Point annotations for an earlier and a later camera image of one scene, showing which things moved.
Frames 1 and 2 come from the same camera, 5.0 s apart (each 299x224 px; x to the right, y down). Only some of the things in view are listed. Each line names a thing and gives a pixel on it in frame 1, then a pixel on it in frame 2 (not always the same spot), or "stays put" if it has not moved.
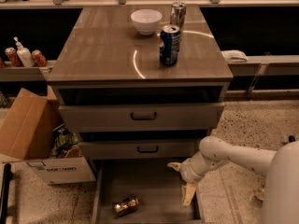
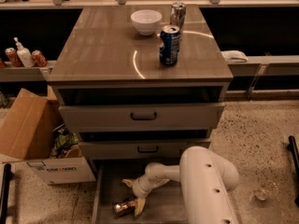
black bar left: (5, 197) stays put
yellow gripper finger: (189, 193) → (139, 205)
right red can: (38, 60) stays put
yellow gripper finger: (176, 165) → (128, 182)
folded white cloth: (234, 56) stays put
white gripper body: (189, 172) → (138, 188)
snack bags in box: (65, 144) stays put
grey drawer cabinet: (145, 83) stays put
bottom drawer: (142, 191) stays put
